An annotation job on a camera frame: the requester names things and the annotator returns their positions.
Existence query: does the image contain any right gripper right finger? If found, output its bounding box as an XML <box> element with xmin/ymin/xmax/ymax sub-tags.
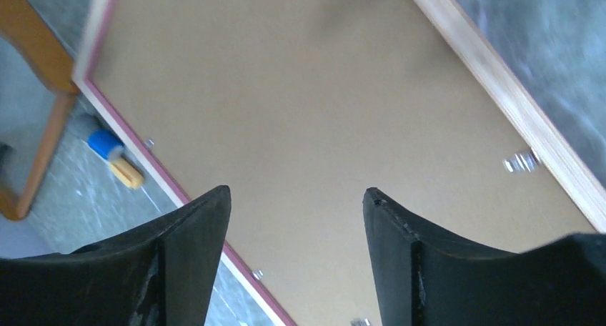
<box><xmin>363</xmin><ymin>187</ymin><xmax>605</xmax><ymax>325</ymax></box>

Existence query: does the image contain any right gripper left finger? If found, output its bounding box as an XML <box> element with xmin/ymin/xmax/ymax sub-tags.
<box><xmin>1</xmin><ymin>185</ymin><xmax>232</xmax><ymax>325</ymax></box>

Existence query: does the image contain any brown backing board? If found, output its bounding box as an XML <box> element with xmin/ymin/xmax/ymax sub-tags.
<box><xmin>89</xmin><ymin>0</ymin><xmax>597</xmax><ymax>326</ymax></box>

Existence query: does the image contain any pink picture frame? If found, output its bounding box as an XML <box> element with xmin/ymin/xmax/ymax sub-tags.
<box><xmin>71</xmin><ymin>0</ymin><xmax>606</xmax><ymax>326</ymax></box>

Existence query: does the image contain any wooden shelf rack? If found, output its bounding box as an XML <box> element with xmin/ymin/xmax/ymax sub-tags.
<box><xmin>1</xmin><ymin>0</ymin><xmax>80</xmax><ymax>221</ymax></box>

